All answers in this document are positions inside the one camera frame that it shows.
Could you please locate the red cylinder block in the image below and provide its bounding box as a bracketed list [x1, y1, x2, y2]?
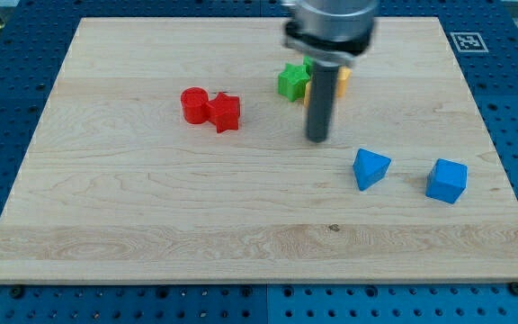
[180, 87, 209, 124]

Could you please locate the green star block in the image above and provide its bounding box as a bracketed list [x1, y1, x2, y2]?
[277, 63, 310, 102]

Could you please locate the blue cube block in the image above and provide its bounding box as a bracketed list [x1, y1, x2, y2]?
[425, 158, 468, 204]

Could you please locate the blue triangular prism block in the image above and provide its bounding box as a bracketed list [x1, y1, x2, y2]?
[353, 148, 391, 191]

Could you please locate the white fiducial marker tag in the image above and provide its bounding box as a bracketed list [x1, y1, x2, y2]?
[451, 31, 488, 53]

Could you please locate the light wooden board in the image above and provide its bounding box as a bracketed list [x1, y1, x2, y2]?
[0, 17, 518, 285]

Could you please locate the red star block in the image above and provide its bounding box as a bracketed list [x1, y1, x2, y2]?
[206, 93, 240, 133]

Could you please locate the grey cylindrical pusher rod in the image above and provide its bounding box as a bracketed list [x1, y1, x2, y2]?
[306, 60, 339, 143]

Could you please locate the green block behind rod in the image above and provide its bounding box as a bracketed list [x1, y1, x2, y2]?
[302, 56, 313, 75]

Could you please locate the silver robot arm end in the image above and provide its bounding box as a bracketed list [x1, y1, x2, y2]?
[281, 0, 380, 67]

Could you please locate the yellow block behind rod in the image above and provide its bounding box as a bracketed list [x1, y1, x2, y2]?
[303, 80, 311, 108]

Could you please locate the yellow block right of rod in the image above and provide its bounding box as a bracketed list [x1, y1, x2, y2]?
[335, 67, 352, 97]

